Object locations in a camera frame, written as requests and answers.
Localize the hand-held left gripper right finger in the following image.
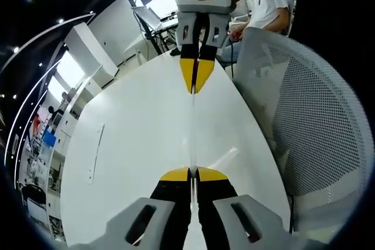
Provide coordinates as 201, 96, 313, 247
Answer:
195, 166, 294, 250

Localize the black cable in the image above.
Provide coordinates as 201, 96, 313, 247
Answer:
288, 193, 295, 235

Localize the white table cable cover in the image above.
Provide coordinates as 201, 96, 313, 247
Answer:
87, 123, 105, 184

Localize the blue box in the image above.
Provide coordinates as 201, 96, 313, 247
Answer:
42, 131, 57, 149

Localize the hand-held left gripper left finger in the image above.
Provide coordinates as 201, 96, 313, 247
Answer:
96, 167, 191, 250

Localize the white standing desk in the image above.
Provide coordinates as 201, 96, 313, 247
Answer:
122, 23, 179, 57

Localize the desktop monitor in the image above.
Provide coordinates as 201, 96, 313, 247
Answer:
133, 6, 163, 32

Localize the white mesh office chair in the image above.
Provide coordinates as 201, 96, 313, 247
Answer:
233, 26, 370, 233

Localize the clear food packaging bag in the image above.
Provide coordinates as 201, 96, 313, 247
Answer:
189, 90, 202, 250

